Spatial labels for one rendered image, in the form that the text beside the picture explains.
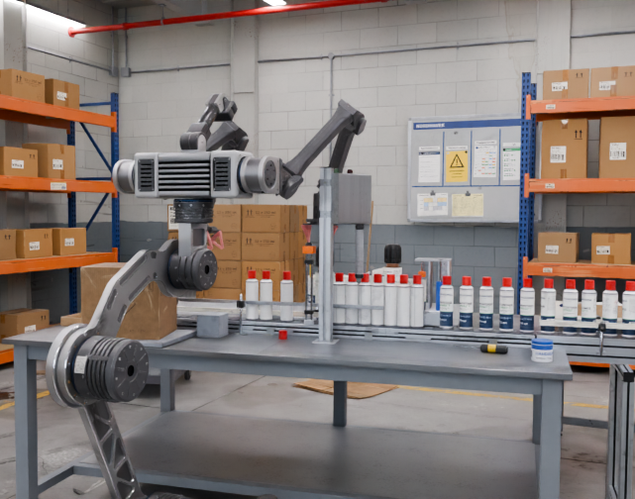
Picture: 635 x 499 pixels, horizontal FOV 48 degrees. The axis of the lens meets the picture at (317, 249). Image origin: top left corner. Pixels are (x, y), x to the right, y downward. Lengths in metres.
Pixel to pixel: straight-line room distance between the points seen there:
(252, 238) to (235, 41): 2.70
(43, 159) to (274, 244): 2.22
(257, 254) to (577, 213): 2.99
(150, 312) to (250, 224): 3.67
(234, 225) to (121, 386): 4.42
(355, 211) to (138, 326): 0.92
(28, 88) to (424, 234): 3.91
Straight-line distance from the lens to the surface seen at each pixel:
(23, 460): 3.18
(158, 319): 2.75
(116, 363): 2.06
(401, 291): 2.84
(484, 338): 2.81
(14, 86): 6.70
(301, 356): 2.51
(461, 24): 7.48
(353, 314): 2.89
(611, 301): 2.83
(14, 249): 6.63
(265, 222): 6.30
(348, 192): 2.74
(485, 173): 7.09
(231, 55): 8.19
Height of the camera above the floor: 1.33
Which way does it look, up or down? 3 degrees down
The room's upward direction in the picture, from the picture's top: straight up
